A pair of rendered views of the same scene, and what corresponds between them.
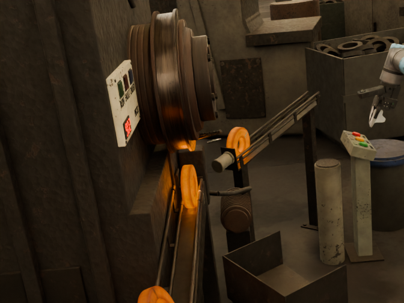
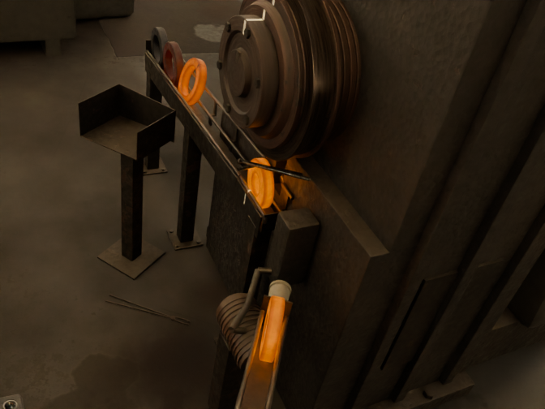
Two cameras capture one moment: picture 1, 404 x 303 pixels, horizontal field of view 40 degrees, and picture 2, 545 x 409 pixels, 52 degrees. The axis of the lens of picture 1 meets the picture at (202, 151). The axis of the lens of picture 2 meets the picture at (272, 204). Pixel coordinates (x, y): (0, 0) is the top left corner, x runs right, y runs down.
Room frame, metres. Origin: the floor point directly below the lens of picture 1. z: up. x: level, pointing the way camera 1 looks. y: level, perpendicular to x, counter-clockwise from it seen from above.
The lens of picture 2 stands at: (2.95, -0.73, 1.78)
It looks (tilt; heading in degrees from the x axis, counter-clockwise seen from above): 39 degrees down; 143
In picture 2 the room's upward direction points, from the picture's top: 12 degrees clockwise
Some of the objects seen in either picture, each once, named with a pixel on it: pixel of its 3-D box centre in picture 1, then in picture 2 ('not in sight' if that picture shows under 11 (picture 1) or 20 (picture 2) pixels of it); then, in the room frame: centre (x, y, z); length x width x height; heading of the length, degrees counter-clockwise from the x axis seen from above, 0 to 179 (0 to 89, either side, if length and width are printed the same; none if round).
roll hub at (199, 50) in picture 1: (205, 78); (245, 72); (1.82, -0.04, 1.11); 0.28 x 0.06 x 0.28; 175
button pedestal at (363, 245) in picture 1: (361, 196); not in sight; (2.44, -0.74, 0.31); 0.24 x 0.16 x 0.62; 175
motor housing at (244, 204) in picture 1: (240, 251); (238, 373); (2.14, -0.11, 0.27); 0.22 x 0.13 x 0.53; 175
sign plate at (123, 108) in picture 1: (125, 100); not in sight; (1.49, 0.19, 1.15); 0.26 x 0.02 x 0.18; 175
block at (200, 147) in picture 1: (193, 175); (292, 248); (2.06, 0.05, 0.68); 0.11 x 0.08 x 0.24; 85
